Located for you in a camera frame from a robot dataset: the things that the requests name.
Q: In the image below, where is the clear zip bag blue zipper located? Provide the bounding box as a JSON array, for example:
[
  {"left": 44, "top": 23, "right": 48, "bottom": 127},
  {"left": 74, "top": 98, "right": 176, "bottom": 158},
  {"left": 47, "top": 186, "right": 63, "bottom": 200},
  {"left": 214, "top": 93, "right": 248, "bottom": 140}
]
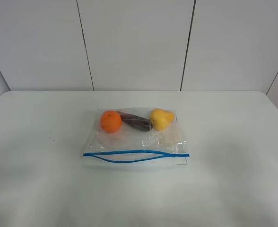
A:
[{"left": 81, "top": 107, "right": 190, "bottom": 168}]

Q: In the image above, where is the dark purple eggplant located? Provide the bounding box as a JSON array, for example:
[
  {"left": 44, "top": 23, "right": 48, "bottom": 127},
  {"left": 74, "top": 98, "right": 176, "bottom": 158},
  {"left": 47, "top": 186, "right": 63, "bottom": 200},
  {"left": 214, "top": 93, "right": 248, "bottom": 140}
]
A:
[{"left": 117, "top": 111, "right": 153, "bottom": 132}]

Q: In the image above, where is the yellow pear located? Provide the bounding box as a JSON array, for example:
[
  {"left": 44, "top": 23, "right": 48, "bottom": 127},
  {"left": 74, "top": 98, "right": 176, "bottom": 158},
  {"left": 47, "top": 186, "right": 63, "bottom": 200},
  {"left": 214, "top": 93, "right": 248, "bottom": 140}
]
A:
[{"left": 149, "top": 109, "right": 174, "bottom": 131}]

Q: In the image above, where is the orange fruit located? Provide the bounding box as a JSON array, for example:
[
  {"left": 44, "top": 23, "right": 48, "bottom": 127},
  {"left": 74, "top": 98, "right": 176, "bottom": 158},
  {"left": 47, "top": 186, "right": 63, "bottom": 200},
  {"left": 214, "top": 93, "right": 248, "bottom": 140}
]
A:
[{"left": 99, "top": 110, "right": 122, "bottom": 133}]

